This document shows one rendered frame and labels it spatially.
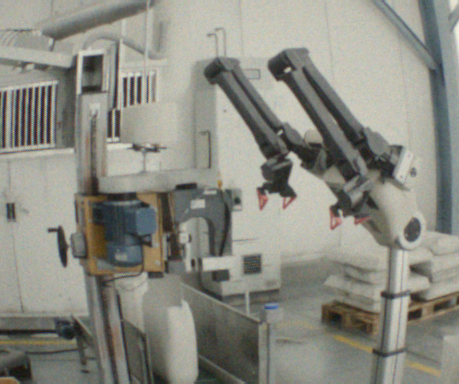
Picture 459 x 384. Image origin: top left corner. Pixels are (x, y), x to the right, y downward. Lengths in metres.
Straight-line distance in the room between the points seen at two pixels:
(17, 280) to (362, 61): 4.51
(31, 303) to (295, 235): 3.20
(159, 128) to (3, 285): 3.18
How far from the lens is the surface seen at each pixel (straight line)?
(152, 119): 3.06
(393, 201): 2.79
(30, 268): 5.97
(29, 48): 5.65
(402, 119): 8.73
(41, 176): 5.91
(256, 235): 7.23
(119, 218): 3.04
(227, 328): 3.96
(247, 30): 7.86
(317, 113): 2.45
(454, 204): 8.83
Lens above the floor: 1.62
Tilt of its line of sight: 5 degrees down
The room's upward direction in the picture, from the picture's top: 2 degrees counter-clockwise
